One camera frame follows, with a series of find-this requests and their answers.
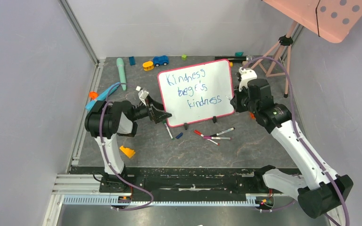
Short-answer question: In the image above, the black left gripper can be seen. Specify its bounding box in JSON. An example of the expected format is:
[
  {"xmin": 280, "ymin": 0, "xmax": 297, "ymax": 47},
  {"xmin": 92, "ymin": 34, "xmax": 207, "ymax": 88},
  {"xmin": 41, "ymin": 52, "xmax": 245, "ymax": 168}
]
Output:
[{"xmin": 131, "ymin": 95, "xmax": 172, "ymax": 124}]

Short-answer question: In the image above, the pink framed whiteboard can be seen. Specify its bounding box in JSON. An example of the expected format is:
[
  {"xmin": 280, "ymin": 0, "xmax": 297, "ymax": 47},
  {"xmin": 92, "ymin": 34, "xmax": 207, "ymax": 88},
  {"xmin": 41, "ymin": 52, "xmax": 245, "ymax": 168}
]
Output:
[{"xmin": 157, "ymin": 59, "xmax": 234, "ymax": 128}]

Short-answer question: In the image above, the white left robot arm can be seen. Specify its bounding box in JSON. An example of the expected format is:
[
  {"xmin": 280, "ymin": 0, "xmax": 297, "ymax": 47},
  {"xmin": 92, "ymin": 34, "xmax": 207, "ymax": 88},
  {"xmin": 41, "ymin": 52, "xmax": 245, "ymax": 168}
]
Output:
[{"xmin": 84, "ymin": 96, "xmax": 172, "ymax": 192}]

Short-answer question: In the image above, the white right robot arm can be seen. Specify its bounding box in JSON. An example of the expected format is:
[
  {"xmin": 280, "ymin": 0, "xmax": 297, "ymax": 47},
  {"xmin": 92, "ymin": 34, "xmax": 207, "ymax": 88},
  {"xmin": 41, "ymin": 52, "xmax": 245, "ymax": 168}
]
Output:
[{"xmin": 230, "ymin": 79, "xmax": 354, "ymax": 218}]

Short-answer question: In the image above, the green capped marker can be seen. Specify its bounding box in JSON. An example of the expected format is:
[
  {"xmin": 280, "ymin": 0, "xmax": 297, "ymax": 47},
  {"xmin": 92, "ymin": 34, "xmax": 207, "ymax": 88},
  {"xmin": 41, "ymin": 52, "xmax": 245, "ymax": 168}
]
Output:
[{"xmin": 162, "ymin": 121, "xmax": 174, "ymax": 140}]

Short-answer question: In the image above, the black capped marker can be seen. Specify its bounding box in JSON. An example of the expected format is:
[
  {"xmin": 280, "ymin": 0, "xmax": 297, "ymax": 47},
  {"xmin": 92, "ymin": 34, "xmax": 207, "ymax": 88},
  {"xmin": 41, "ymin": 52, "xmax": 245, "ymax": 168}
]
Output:
[{"xmin": 211, "ymin": 127, "xmax": 235, "ymax": 137}]

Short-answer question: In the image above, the red capped marker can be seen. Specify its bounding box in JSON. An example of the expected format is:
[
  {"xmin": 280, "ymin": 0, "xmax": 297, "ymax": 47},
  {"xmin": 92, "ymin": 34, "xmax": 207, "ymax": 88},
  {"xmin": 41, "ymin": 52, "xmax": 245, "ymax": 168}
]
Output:
[{"xmin": 194, "ymin": 130, "xmax": 219, "ymax": 146}]

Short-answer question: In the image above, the teal block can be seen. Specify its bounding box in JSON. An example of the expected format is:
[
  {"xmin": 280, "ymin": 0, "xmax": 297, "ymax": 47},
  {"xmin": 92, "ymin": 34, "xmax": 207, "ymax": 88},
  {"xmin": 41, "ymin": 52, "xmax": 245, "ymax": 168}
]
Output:
[{"xmin": 235, "ymin": 52, "xmax": 244, "ymax": 57}]

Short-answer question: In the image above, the orange wedge block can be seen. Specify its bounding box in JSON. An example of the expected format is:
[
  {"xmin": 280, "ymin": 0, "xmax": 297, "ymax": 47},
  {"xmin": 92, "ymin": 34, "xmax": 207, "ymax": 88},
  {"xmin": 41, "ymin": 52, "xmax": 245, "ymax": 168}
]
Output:
[{"xmin": 119, "ymin": 145, "xmax": 136, "ymax": 159}]

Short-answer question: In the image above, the yellow oval toy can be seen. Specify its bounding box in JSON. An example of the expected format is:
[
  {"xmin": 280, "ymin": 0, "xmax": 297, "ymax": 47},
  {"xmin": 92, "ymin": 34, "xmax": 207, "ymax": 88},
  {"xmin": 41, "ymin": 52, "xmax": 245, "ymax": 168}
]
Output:
[{"xmin": 142, "ymin": 61, "xmax": 155, "ymax": 71}]

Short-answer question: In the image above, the blue toy car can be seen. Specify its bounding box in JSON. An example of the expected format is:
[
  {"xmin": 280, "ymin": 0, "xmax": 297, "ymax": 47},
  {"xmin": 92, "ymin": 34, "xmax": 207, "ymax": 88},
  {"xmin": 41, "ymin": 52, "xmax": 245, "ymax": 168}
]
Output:
[{"xmin": 153, "ymin": 55, "xmax": 169, "ymax": 67}]

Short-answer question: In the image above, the purple capped marker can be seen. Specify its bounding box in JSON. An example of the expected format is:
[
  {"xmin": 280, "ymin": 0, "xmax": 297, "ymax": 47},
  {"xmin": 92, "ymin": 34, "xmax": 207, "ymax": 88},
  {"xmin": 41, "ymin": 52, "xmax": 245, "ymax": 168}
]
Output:
[{"xmin": 203, "ymin": 136, "xmax": 232, "ymax": 140}]

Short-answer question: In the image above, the large light blue marker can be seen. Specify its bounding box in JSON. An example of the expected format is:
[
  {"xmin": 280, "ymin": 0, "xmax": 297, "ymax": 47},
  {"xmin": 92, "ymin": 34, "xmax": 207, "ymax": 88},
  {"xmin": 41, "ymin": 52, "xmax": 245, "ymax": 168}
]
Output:
[{"xmin": 85, "ymin": 82, "xmax": 121, "ymax": 111}]

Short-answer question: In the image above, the dark blue block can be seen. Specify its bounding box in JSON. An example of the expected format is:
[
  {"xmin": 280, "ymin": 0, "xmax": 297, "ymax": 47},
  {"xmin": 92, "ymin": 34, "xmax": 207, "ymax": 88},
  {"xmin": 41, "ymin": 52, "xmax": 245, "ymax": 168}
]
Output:
[{"xmin": 129, "ymin": 56, "xmax": 136, "ymax": 66}]

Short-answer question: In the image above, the teal toy microphone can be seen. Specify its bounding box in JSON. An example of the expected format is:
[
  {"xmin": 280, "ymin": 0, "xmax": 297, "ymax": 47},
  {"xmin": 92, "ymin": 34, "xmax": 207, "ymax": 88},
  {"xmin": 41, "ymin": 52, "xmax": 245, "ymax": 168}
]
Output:
[{"xmin": 116, "ymin": 58, "xmax": 127, "ymax": 91}]

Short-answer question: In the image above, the small orange toy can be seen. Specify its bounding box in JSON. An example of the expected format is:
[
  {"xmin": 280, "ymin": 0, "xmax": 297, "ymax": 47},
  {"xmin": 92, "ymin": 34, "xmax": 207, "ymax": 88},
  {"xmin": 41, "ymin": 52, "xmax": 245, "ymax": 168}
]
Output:
[{"xmin": 89, "ymin": 91, "xmax": 99, "ymax": 100}]

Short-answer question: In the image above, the pink tripod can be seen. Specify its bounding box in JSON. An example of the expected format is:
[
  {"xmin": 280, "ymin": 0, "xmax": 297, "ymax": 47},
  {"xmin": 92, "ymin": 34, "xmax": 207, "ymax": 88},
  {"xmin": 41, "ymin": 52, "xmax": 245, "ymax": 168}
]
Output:
[{"xmin": 249, "ymin": 20, "xmax": 299, "ymax": 98}]

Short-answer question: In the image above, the pink perforated panel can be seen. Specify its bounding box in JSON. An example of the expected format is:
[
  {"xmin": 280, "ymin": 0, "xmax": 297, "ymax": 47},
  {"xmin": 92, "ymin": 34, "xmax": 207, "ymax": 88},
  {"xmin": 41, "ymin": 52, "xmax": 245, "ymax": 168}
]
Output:
[{"xmin": 264, "ymin": 0, "xmax": 362, "ymax": 43}]

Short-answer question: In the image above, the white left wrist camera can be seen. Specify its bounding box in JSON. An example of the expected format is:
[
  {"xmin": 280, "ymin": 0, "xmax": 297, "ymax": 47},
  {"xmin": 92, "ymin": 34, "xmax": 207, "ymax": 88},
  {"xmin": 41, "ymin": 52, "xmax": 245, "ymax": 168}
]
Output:
[{"xmin": 136, "ymin": 86, "xmax": 149, "ymax": 106}]

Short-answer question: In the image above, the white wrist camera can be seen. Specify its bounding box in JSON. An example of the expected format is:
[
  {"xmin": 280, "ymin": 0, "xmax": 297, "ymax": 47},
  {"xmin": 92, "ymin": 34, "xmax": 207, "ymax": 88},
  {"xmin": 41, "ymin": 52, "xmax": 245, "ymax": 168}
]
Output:
[
  {"xmin": 237, "ymin": 67, "xmax": 257, "ymax": 91},
  {"xmin": 136, "ymin": 86, "xmax": 149, "ymax": 106}
]

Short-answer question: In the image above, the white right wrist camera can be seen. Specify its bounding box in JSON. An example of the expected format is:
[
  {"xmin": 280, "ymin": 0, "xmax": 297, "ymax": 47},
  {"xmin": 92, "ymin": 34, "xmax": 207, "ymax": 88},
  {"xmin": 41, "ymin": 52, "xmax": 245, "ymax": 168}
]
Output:
[{"xmin": 237, "ymin": 67, "xmax": 257, "ymax": 91}]

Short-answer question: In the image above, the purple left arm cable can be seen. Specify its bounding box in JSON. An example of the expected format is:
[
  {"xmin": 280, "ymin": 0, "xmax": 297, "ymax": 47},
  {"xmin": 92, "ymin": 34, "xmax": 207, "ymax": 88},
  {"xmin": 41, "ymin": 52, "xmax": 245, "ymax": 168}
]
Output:
[{"xmin": 99, "ymin": 82, "xmax": 155, "ymax": 212}]

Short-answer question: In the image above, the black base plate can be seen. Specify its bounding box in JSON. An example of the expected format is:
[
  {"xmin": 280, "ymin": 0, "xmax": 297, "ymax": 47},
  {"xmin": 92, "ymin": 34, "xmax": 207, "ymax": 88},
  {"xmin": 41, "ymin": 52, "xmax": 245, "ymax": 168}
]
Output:
[{"xmin": 98, "ymin": 166, "xmax": 297, "ymax": 202}]

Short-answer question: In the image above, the white toothed cable rail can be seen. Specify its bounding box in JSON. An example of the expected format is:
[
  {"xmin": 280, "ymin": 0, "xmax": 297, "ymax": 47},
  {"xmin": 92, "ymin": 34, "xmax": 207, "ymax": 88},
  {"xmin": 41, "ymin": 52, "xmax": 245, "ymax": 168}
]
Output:
[{"xmin": 63, "ymin": 194, "xmax": 259, "ymax": 207}]

